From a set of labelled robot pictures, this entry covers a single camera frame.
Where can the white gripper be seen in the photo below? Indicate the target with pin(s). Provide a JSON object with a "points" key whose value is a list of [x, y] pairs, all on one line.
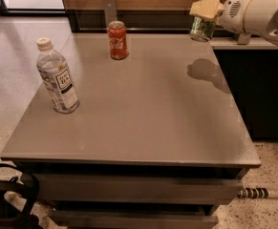
{"points": [[233, 13]]}

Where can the green soda can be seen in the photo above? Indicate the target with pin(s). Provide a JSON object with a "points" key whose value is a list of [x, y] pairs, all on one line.
{"points": [[202, 30]]}

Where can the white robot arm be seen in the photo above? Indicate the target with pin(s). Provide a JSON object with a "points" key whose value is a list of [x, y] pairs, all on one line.
{"points": [[268, 17]]}

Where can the red cola can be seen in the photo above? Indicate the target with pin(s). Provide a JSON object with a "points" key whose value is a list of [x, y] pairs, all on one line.
{"points": [[117, 40]]}

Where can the grey drawer cabinet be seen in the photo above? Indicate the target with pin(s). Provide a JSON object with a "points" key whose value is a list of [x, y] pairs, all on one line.
{"points": [[157, 141]]}

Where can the clear plastic tea bottle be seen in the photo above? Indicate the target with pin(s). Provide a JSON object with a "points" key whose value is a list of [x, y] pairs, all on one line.
{"points": [[55, 73]]}

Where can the black chair base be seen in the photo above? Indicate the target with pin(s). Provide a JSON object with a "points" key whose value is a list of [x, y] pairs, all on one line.
{"points": [[10, 217]]}

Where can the right metal wall bracket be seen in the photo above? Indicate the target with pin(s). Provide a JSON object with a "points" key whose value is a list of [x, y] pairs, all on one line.
{"points": [[242, 38]]}

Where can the metal wall bracket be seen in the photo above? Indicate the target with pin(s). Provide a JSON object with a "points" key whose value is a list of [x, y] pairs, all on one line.
{"points": [[242, 38], [110, 11]]}

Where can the left metal wall bracket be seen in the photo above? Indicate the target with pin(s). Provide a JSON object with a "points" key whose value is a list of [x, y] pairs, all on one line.
{"points": [[110, 11]]}

